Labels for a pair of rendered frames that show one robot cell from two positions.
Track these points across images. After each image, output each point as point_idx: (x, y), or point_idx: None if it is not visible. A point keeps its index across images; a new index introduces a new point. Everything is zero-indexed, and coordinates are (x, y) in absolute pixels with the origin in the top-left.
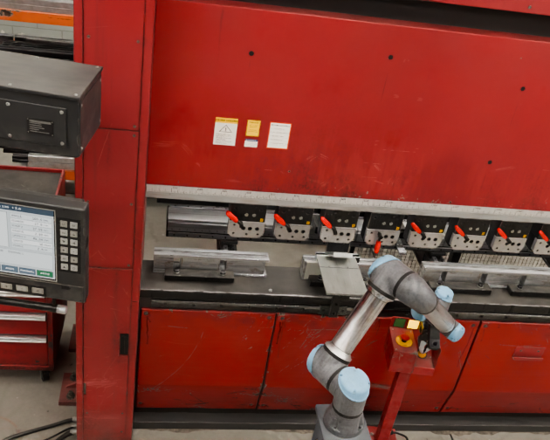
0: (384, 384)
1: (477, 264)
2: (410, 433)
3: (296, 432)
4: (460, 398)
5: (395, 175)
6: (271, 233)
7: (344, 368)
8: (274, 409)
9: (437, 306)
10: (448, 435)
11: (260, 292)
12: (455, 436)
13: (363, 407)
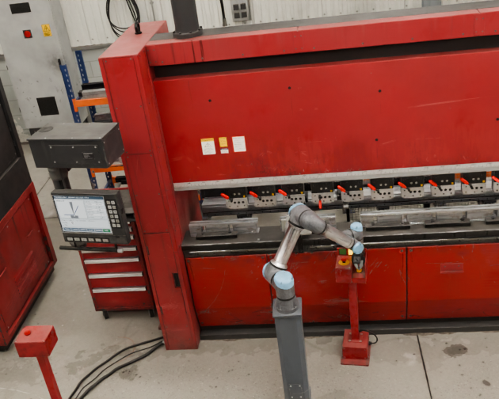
0: None
1: (400, 209)
2: (386, 336)
3: (305, 338)
4: (415, 306)
5: (318, 157)
6: (266, 207)
7: (278, 271)
8: None
9: (329, 229)
10: (415, 336)
11: (252, 241)
12: (420, 336)
13: (291, 294)
